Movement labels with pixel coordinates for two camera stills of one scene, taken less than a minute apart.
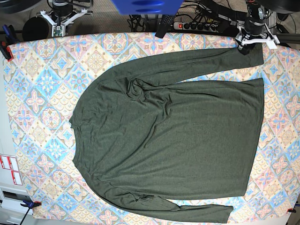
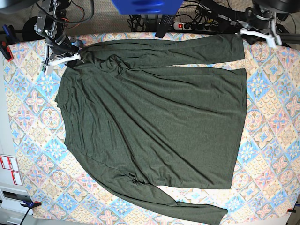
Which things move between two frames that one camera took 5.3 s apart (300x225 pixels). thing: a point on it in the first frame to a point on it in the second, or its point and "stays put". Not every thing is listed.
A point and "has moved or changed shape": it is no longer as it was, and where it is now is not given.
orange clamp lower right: [291, 210] stays put
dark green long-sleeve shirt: [141, 143] has moved or changed shape
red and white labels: [10, 163] stays put
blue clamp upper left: [11, 37] stays put
